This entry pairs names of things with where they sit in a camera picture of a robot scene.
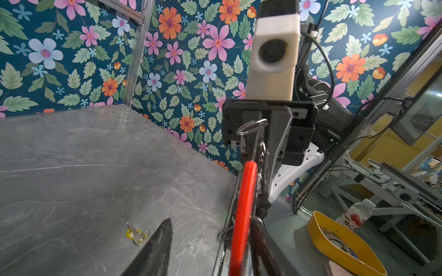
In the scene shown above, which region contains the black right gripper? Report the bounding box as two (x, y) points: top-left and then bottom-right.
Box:
(222, 99), (318, 207)

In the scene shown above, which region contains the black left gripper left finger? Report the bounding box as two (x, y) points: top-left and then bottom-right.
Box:
(122, 218), (173, 276)

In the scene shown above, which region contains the black monitor screen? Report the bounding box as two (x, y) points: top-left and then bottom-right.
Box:
(391, 69), (442, 146)

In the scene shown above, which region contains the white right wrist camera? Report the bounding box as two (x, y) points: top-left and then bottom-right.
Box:
(245, 0), (300, 101)

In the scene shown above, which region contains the yellow plastic bowl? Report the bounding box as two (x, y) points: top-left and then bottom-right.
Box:
(307, 211), (387, 276)

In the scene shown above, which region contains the pink flat case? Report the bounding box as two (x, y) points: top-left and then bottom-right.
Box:
(325, 261), (353, 276)

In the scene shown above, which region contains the plastic drink bottle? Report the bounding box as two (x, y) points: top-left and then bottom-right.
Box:
(336, 199), (376, 231)

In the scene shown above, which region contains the yellow capped key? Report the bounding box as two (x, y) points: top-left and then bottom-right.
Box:
(125, 222), (150, 246)

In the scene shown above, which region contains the right camera black cable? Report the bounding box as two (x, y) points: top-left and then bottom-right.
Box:
(293, 0), (337, 111)

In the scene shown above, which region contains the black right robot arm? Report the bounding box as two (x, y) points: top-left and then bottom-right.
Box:
(222, 14), (361, 210)

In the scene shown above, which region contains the silver keyring with keys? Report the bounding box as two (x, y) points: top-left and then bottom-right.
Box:
(229, 124), (259, 276)

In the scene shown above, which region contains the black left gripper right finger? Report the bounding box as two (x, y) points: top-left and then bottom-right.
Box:
(250, 217), (300, 276)

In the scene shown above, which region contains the grey keyboard on stand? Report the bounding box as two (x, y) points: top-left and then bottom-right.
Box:
(368, 159), (442, 208)

